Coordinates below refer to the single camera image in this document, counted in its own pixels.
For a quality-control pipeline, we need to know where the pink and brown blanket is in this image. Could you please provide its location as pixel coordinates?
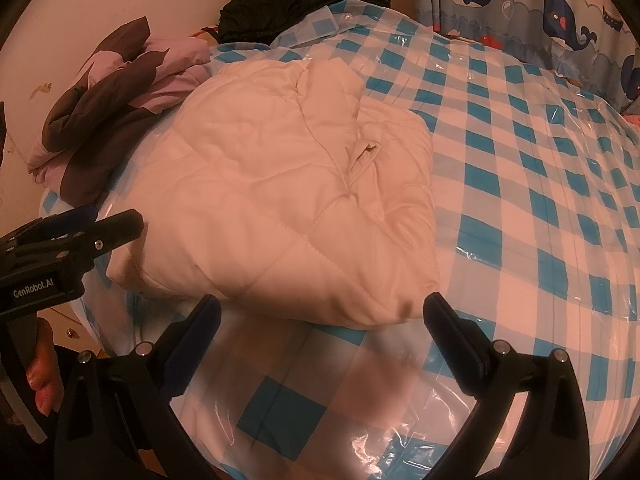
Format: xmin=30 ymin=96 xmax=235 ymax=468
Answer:
xmin=27 ymin=16 xmax=213 ymax=206

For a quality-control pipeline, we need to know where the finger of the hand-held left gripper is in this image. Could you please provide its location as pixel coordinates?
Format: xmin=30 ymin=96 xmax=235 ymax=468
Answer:
xmin=47 ymin=209 xmax=146 ymax=273
xmin=9 ymin=204 xmax=99 ymax=243

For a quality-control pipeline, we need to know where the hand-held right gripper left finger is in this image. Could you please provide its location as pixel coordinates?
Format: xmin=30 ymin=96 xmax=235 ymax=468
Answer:
xmin=52 ymin=294 xmax=222 ymax=480

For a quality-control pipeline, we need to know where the whale print curtain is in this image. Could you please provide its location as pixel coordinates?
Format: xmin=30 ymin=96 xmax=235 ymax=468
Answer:
xmin=407 ymin=0 xmax=640 ymax=113

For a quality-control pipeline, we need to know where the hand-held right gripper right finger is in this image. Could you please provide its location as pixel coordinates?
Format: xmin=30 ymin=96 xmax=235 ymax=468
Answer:
xmin=422 ymin=292 xmax=591 ymax=480

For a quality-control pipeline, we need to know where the blue checkered bed sheet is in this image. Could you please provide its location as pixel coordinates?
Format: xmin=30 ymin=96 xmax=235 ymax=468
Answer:
xmin=37 ymin=0 xmax=640 ymax=480

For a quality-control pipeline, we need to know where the person's left hand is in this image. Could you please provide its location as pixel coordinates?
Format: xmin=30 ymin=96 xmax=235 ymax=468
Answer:
xmin=24 ymin=319 xmax=62 ymax=417

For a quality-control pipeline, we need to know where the white quilted jacket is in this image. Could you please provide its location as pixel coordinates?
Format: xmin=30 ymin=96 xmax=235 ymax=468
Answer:
xmin=106 ymin=55 xmax=441 ymax=331

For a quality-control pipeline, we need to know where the black garment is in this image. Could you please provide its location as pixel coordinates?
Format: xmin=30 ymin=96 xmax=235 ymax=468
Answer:
xmin=217 ymin=0 xmax=392 ymax=46

